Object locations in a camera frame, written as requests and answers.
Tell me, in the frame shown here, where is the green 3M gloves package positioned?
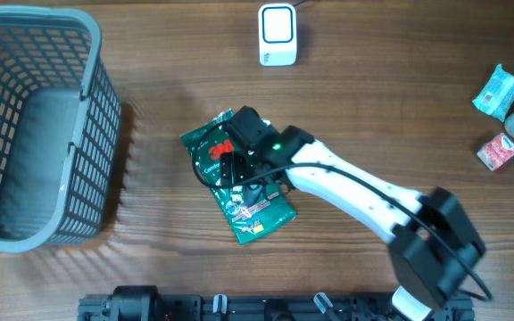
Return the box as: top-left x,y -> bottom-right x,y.
180,110 -> 297,245

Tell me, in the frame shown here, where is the red Kleenex tissue pack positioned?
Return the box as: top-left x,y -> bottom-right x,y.
477,133 -> 514,171

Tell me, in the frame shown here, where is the mint green wipes pack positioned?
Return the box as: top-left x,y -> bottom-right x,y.
472,64 -> 514,122

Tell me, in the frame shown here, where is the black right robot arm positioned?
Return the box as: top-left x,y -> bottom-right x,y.
220,106 -> 486,320

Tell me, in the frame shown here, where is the white barcode scanner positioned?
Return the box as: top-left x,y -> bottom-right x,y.
258,3 -> 297,67

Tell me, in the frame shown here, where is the grey plastic mesh basket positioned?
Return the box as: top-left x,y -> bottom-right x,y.
0,5 -> 122,253

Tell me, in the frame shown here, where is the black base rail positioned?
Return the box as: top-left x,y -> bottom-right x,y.
77,284 -> 475,321

